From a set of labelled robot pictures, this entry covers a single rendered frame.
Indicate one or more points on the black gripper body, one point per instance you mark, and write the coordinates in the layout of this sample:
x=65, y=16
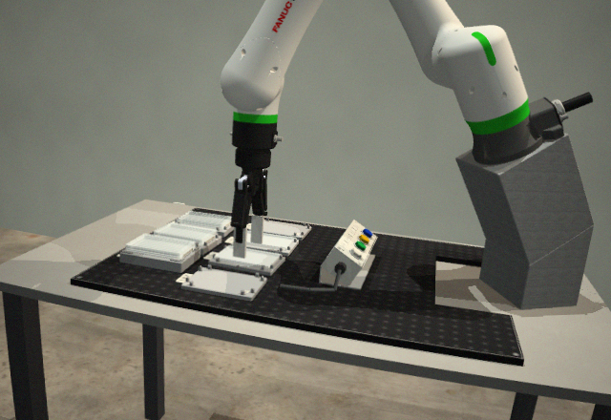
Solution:
x=252, y=164

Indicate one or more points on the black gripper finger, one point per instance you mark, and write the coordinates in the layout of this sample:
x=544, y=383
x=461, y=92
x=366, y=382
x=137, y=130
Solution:
x=259, y=206
x=240, y=212

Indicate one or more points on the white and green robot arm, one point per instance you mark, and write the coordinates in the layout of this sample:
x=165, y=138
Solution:
x=476, y=62

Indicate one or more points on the white button panel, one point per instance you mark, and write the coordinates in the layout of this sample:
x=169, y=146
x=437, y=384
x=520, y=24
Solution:
x=346, y=255

